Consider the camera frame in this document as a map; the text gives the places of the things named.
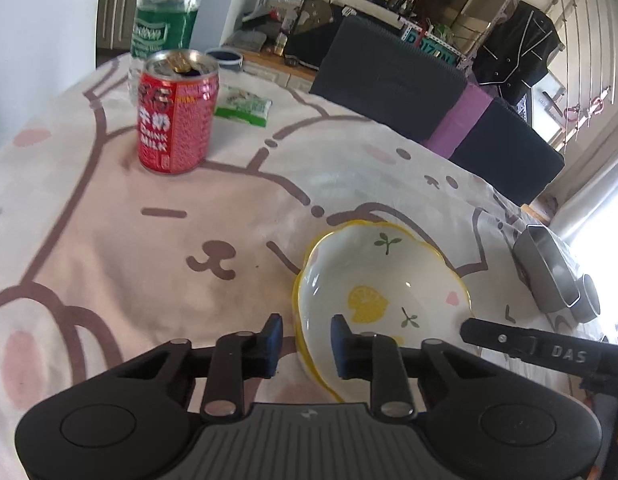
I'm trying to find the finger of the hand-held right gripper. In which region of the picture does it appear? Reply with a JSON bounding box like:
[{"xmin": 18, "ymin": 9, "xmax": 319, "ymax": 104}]
[{"xmin": 461, "ymin": 316, "xmax": 540, "ymax": 361}]

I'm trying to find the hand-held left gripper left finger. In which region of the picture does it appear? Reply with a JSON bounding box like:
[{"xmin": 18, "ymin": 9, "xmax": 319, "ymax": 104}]
[{"xmin": 116, "ymin": 313, "xmax": 285, "ymax": 421}]

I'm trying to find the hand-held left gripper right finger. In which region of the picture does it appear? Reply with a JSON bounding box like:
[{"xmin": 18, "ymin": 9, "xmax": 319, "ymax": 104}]
[{"xmin": 330, "ymin": 313, "xmax": 495, "ymax": 419}]

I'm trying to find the floral yellow-rimmed bowl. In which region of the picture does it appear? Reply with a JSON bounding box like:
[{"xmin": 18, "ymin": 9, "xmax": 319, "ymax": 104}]
[{"xmin": 292, "ymin": 221, "xmax": 474, "ymax": 403}]

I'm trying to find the square metal bowl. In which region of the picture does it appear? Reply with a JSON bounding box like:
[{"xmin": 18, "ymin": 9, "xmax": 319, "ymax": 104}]
[{"xmin": 512, "ymin": 225, "xmax": 581, "ymax": 312}]

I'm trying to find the round metal bowl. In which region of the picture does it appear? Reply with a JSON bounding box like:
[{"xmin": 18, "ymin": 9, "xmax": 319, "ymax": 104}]
[{"xmin": 569, "ymin": 274, "xmax": 603, "ymax": 324}]

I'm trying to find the bear-print tablecloth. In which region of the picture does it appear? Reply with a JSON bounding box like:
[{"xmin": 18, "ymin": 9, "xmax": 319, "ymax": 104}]
[{"xmin": 0, "ymin": 51, "xmax": 618, "ymax": 480}]

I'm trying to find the dark grey chair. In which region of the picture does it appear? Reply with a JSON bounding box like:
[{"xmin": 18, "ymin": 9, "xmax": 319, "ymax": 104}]
[
  {"xmin": 450, "ymin": 96, "xmax": 566, "ymax": 207},
  {"xmin": 309, "ymin": 14, "xmax": 468, "ymax": 144}
]

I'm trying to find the purple cushion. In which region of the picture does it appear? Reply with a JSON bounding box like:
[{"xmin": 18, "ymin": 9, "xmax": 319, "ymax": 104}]
[{"xmin": 423, "ymin": 82, "xmax": 493, "ymax": 159}]

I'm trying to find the green snack packet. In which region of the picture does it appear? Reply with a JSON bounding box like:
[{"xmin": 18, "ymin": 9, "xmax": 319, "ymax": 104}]
[{"xmin": 214, "ymin": 85, "xmax": 273, "ymax": 128}]

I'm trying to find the red drink can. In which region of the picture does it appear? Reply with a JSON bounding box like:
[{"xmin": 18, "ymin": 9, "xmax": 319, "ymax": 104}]
[{"xmin": 137, "ymin": 49, "xmax": 220, "ymax": 176}]

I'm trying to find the black vest white trim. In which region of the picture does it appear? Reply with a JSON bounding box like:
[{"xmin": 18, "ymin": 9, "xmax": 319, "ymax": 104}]
[{"xmin": 470, "ymin": 1, "xmax": 561, "ymax": 107}]

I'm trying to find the dark blue pot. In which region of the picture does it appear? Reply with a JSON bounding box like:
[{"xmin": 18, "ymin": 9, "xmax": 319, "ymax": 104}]
[{"xmin": 205, "ymin": 47, "xmax": 244, "ymax": 69}]

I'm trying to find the teal sign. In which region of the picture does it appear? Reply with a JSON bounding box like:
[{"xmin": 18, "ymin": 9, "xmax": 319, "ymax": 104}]
[{"xmin": 400, "ymin": 27, "xmax": 463, "ymax": 69}]

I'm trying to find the stair railing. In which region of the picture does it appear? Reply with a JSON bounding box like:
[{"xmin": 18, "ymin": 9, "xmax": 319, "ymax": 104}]
[{"xmin": 532, "ymin": 0, "xmax": 618, "ymax": 133}]

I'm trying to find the black sign board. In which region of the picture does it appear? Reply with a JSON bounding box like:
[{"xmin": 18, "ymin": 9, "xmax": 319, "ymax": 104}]
[{"xmin": 284, "ymin": 0, "xmax": 341, "ymax": 69}]

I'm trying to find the clear green-label water bottle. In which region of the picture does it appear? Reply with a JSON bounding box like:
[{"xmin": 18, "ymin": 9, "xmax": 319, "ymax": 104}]
[{"xmin": 129, "ymin": 0, "xmax": 210, "ymax": 103}]

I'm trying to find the grey kitchen cabinet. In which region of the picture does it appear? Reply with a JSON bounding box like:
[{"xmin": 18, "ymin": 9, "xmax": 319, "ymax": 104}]
[{"xmin": 95, "ymin": 0, "xmax": 146, "ymax": 54}]

